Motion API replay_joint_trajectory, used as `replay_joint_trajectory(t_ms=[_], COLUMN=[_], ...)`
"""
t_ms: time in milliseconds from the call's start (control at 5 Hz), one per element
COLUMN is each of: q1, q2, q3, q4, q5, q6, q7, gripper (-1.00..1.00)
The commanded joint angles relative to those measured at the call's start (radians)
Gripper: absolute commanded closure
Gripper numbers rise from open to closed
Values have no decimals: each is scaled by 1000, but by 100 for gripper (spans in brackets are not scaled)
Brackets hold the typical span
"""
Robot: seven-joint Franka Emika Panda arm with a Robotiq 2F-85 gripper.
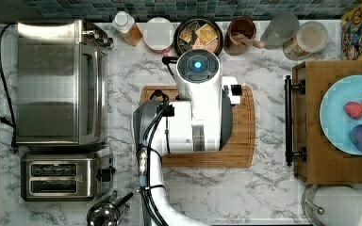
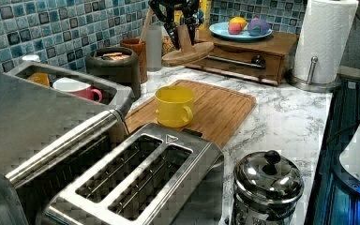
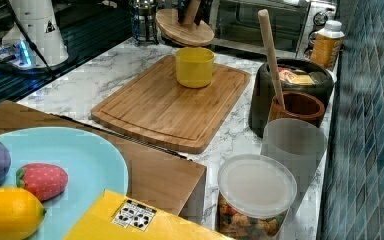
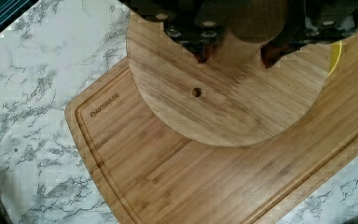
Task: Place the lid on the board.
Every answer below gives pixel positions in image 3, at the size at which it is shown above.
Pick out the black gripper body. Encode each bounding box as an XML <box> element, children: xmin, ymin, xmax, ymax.
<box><xmin>177</xmin><ymin>0</ymin><xmax>213</xmax><ymax>26</ymax></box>

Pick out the round wooden lid with knob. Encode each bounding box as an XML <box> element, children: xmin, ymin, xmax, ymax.
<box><xmin>155</xmin><ymin>9</ymin><xmax>214</xmax><ymax>47</ymax></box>

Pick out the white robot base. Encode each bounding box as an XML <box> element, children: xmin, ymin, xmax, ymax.
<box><xmin>2</xmin><ymin>0</ymin><xmax>69</xmax><ymax>70</ymax></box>

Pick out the bamboo cutting board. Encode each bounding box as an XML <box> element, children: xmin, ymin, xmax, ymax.
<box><xmin>91</xmin><ymin>56</ymin><xmax>250</xmax><ymax>154</ymax></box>

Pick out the snack jar with clear lid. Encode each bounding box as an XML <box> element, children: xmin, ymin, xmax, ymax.
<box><xmin>217</xmin><ymin>154</ymin><xmax>297</xmax><ymax>240</ymax></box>

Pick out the stainless toaster oven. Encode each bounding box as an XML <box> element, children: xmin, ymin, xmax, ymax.
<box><xmin>209</xmin><ymin>0</ymin><xmax>337</xmax><ymax>58</ymax></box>

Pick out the yellow cup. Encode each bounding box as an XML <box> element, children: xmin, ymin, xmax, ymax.
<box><xmin>175</xmin><ymin>47</ymin><xmax>214</xmax><ymax>88</ymax></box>

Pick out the wooden pestle stick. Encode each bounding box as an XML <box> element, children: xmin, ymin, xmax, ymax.
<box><xmin>258</xmin><ymin>9</ymin><xmax>285</xmax><ymax>108</ymax></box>

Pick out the glass french press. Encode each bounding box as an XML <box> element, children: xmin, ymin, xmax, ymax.
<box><xmin>129</xmin><ymin>0</ymin><xmax>158</xmax><ymax>46</ymax></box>

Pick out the dark round canister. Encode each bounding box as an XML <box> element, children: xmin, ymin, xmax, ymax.
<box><xmin>248</xmin><ymin>58</ymin><xmax>334</xmax><ymax>137</ymax></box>

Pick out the orange bottle with white cap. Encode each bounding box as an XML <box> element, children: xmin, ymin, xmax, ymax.
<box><xmin>310</xmin><ymin>20</ymin><xmax>345</xmax><ymax>70</ymax></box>

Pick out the brown wooden utensil cup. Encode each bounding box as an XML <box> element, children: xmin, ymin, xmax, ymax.
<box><xmin>268</xmin><ymin>91</ymin><xmax>325</xmax><ymax>127</ymax></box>

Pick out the frosted plastic cup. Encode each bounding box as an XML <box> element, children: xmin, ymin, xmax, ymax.
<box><xmin>260</xmin><ymin>118</ymin><xmax>327</xmax><ymax>221</ymax></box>

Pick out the wooden box stand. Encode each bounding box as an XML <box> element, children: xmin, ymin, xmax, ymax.
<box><xmin>0</xmin><ymin>101</ymin><xmax>207</xmax><ymax>223</ymax></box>

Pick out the light blue plate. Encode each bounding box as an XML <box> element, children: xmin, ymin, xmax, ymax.
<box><xmin>0</xmin><ymin>127</ymin><xmax>129</xmax><ymax>240</ymax></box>

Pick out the yellow cardboard box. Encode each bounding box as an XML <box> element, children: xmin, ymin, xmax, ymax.
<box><xmin>63</xmin><ymin>190</ymin><xmax>234</xmax><ymax>240</ymax></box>

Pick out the red plush strawberry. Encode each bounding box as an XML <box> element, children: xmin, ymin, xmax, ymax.
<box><xmin>16</xmin><ymin>163</ymin><xmax>68</xmax><ymax>202</ymax></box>

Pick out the yellow toy lemon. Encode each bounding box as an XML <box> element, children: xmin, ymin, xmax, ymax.
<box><xmin>0</xmin><ymin>187</ymin><xmax>46</xmax><ymax>240</ymax></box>

